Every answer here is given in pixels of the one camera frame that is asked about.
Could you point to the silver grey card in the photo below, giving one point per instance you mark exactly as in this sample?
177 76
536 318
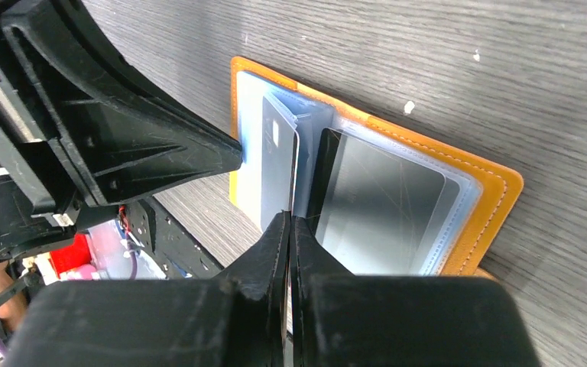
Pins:
278 159

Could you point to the black card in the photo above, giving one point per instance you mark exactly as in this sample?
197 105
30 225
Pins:
370 209

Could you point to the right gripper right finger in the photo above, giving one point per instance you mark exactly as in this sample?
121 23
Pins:
343 319

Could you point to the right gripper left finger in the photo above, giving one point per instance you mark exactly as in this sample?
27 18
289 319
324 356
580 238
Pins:
237 318

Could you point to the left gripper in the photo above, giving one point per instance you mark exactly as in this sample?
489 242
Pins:
68 97

